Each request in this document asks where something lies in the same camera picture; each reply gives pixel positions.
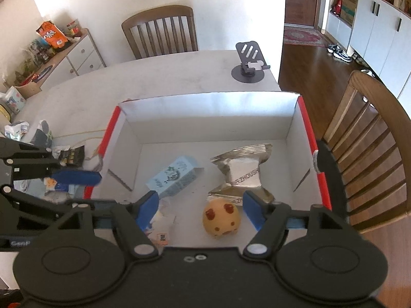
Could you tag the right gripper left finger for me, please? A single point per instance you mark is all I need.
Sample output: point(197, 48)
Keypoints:
point(130, 222)

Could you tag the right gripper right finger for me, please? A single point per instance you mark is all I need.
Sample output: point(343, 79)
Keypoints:
point(270, 221)

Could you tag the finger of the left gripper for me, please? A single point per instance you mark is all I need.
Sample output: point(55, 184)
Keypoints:
point(27, 160)
point(77, 177)

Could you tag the blue orange snack packet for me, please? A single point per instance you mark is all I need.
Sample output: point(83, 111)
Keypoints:
point(52, 186)

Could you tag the white tissue pack dark label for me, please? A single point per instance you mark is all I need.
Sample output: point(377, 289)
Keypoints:
point(42, 136)

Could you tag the black snack packet gold text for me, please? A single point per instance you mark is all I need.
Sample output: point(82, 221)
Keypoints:
point(70, 156)

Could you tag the white small wrapper in box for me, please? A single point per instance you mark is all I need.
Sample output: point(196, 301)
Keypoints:
point(161, 226)

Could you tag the white paper towel pack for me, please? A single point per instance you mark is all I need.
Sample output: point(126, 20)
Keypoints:
point(16, 130)

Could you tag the yellow plush toy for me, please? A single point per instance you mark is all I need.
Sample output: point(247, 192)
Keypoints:
point(221, 218)

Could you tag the silver foil snack packet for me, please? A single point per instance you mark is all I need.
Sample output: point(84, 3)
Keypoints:
point(241, 170)

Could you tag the patterned white cup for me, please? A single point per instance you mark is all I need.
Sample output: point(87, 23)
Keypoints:
point(13, 99)

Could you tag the light blue milk carton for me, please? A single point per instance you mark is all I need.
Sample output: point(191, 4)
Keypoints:
point(175, 177)

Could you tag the red white cardboard box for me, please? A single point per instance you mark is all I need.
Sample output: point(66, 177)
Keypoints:
point(145, 136)

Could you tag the white drawer sideboard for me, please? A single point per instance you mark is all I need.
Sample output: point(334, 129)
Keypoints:
point(80, 58)

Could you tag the wooden chair right side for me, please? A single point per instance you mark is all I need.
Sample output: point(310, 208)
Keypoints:
point(368, 145)

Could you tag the wooden chair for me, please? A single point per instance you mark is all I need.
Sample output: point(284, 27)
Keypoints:
point(161, 31)
point(368, 145)

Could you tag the orange snack bag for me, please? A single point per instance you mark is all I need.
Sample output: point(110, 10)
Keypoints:
point(52, 35)

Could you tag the black phone stand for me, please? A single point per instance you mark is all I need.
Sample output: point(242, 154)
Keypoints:
point(252, 63)

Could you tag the wooden chair far side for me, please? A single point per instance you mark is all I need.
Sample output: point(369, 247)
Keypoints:
point(161, 31)

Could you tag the pair of sneakers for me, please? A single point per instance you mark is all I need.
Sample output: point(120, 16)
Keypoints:
point(339, 53)

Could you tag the red patterned rug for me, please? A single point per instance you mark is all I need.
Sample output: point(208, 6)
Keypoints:
point(304, 36)

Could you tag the white tall cabinet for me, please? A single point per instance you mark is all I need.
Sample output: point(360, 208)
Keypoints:
point(380, 34)

